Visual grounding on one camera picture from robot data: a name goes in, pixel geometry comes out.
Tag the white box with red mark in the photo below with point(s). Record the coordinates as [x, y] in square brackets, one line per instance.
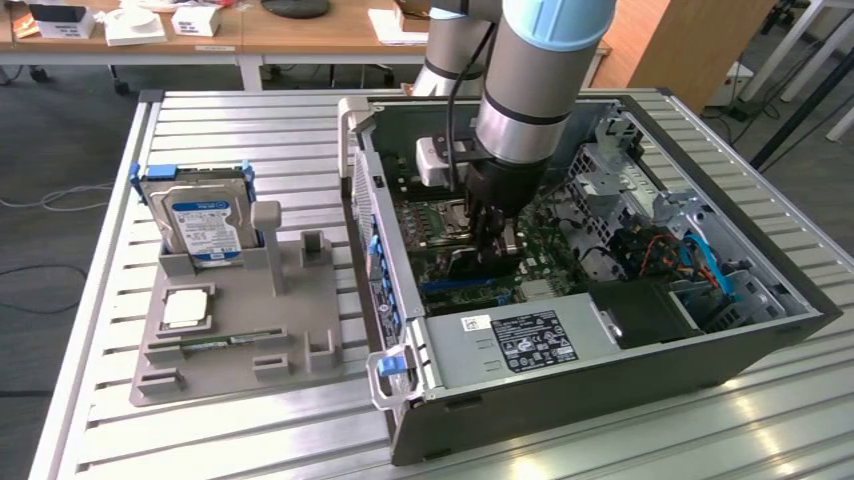
[736, 80]

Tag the white stacked tray box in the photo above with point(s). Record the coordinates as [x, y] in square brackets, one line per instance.
[133, 32]

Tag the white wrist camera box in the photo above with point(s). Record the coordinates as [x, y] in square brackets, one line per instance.
[433, 167]

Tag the blue expansion slot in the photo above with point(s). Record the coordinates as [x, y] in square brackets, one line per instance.
[447, 287]

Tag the black round monitor base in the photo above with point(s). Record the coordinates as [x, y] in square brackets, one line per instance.
[293, 7]

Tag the black open PC case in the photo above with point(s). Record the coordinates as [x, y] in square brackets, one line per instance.
[600, 400]

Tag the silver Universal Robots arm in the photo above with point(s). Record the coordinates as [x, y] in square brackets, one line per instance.
[527, 75]

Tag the CPU socket with metal frame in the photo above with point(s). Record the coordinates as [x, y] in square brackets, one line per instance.
[445, 227]

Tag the silver perforated drive cage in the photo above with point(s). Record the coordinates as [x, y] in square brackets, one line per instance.
[607, 200]

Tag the CPU with metal lid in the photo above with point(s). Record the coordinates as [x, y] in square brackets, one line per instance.
[461, 215]
[185, 309]

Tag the orange book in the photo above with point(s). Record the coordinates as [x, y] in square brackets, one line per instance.
[25, 25]

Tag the black metal pole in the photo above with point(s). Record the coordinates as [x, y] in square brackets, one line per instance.
[788, 125]

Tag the green RAM stick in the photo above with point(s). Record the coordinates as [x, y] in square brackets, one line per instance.
[447, 248]
[220, 342]

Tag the white paper stack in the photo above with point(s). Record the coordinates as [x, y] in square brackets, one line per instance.
[393, 30]

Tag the small white cardboard box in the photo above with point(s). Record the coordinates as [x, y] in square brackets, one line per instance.
[196, 22]

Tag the white box with black tablet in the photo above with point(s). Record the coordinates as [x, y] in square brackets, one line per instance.
[62, 29]

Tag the grey power supply unit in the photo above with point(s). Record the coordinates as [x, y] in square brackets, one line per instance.
[460, 350]

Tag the white metal desk frame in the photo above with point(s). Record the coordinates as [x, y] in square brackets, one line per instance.
[766, 70]

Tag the green motherboard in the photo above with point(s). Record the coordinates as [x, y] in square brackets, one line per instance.
[553, 250]

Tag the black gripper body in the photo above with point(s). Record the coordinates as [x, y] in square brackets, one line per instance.
[503, 187]

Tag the grey plastic parts rack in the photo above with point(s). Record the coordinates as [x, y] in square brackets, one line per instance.
[240, 310]

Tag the black caster wheel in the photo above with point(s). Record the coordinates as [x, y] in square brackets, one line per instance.
[121, 86]
[38, 74]

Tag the wooden cabinet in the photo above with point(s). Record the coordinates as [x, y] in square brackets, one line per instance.
[700, 50]

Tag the silver metal disk bay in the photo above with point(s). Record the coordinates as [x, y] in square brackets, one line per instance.
[760, 295]

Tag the hard disk with blue caddy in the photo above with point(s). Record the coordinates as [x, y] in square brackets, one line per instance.
[203, 225]

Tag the wooden desk with white frame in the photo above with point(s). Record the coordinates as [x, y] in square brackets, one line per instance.
[300, 35]

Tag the brown cardboard box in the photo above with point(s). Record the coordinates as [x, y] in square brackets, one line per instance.
[409, 12]

